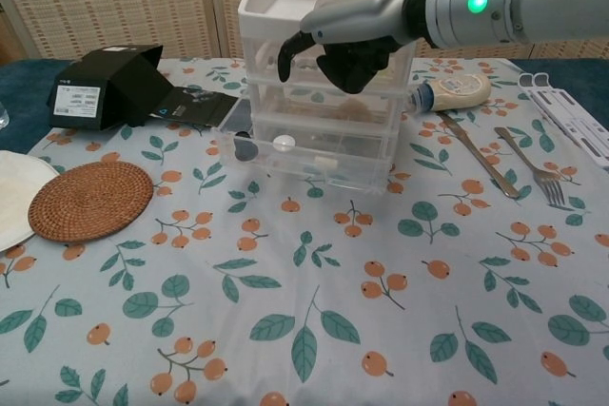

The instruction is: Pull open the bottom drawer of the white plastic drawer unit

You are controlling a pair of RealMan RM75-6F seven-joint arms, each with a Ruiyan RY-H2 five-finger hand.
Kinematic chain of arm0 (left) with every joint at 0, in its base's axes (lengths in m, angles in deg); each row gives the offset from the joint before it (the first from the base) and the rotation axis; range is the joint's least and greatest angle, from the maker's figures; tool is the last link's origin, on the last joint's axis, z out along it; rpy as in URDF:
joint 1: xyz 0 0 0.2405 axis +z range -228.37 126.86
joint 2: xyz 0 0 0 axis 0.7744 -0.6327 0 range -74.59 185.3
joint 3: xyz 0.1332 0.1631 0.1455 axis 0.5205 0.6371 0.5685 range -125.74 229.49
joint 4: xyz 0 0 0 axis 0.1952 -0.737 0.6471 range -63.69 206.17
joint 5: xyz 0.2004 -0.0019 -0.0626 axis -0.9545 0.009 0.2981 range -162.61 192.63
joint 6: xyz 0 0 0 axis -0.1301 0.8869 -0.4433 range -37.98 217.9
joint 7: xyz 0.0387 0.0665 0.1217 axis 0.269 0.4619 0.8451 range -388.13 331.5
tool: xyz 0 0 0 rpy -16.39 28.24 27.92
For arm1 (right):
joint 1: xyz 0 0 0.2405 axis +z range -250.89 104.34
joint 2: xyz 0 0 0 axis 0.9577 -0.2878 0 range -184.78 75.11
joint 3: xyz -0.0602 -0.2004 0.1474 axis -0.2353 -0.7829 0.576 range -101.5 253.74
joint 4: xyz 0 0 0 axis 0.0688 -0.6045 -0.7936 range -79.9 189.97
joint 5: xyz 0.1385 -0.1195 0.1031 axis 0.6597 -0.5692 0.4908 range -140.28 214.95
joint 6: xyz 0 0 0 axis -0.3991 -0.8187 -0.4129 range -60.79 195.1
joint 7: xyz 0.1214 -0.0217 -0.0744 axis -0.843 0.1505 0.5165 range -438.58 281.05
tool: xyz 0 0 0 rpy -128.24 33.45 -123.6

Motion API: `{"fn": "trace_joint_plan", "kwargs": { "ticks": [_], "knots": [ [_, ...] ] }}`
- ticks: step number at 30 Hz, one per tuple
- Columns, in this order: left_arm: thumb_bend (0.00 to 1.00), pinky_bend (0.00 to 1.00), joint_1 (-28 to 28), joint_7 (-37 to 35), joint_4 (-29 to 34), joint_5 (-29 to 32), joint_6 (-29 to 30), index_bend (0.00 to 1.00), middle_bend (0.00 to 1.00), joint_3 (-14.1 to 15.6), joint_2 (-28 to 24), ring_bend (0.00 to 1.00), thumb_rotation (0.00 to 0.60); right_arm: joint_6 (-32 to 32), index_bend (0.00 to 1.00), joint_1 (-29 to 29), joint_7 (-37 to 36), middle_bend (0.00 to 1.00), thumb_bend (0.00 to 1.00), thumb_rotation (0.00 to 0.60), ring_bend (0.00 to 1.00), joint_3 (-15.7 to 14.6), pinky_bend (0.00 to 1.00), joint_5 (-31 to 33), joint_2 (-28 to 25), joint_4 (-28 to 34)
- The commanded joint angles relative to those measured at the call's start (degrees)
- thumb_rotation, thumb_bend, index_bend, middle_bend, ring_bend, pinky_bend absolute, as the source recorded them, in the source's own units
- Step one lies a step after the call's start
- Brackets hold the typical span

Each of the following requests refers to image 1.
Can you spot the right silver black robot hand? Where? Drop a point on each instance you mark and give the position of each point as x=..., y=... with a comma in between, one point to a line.
x=361, y=11

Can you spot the white plastic drawer organizer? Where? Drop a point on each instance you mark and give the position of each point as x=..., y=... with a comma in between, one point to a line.
x=266, y=21

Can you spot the cream mayonnaise squeeze bottle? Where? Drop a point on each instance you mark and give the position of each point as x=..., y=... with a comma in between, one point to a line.
x=461, y=90

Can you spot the white round disc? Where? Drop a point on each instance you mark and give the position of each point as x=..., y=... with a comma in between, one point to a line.
x=284, y=143

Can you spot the black flat packaging sleeve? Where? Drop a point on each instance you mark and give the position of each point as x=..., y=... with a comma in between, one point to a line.
x=209, y=109

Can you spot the steel table knife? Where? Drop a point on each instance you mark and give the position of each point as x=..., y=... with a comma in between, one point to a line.
x=480, y=154

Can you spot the steel fork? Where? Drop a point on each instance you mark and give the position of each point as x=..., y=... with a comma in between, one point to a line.
x=523, y=154

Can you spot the white folding stand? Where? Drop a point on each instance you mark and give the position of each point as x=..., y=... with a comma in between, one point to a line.
x=571, y=116

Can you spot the bamboo folding screen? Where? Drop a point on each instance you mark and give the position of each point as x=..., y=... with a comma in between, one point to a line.
x=119, y=2

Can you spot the black cardboard box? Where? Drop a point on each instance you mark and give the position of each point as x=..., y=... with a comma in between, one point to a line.
x=119, y=87

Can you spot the fruit and leaf print tablecloth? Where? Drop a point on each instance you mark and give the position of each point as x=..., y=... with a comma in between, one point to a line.
x=304, y=292

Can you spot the brown woven rattan coaster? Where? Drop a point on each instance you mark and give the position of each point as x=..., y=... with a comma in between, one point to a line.
x=90, y=201

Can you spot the white round plate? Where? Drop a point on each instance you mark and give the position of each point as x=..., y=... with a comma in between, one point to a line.
x=19, y=197

